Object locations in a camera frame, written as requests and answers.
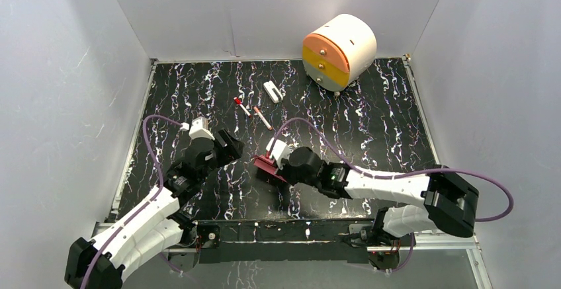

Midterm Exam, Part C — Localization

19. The pink paper box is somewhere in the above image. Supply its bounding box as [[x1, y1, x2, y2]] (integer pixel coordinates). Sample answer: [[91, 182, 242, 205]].
[[253, 155, 288, 183]]

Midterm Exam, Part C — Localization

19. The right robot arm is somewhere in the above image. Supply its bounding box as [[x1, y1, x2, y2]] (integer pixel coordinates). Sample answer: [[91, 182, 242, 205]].
[[267, 147, 479, 245]]

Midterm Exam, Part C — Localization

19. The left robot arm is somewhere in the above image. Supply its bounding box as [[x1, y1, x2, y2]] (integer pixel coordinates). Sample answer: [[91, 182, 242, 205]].
[[64, 129, 244, 288]]

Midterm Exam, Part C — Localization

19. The orange capped white marker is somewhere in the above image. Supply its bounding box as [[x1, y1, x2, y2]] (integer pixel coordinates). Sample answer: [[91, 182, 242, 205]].
[[253, 106, 273, 130]]

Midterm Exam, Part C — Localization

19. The red capped white marker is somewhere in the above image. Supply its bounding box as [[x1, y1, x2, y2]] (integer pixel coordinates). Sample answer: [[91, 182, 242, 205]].
[[234, 97, 252, 118]]

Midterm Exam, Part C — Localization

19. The white rectangular clip block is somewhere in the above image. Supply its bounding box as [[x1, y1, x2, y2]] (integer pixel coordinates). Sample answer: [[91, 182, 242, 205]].
[[263, 81, 284, 104]]

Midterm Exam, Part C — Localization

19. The round white drawer cabinet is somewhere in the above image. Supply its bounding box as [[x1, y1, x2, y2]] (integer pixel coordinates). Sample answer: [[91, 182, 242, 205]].
[[302, 14, 377, 93]]

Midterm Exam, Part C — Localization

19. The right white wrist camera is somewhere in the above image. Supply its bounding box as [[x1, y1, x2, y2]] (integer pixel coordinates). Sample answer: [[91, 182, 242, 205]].
[[266, 138, 293, 159]]

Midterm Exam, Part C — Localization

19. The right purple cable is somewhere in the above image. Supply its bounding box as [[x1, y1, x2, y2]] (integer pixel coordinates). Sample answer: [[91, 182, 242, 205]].
[[266, 117, 515, 274]]

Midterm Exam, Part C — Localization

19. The purple cable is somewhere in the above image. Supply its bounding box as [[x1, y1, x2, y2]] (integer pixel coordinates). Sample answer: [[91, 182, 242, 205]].
[[266, 117, 515, 274], [79, 114, 185, 289]]

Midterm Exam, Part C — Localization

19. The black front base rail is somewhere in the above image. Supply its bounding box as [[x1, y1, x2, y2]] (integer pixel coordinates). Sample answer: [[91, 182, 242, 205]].
[[198, 219, 372, 264]]

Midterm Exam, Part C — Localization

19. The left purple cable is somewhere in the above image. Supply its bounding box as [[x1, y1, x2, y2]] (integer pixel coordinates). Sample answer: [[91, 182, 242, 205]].
[[79, 114, 185, 289]]

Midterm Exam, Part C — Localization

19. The aluminium frame rail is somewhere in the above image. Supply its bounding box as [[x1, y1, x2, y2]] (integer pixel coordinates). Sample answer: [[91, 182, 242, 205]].
[[76, 220, 494, 289]]

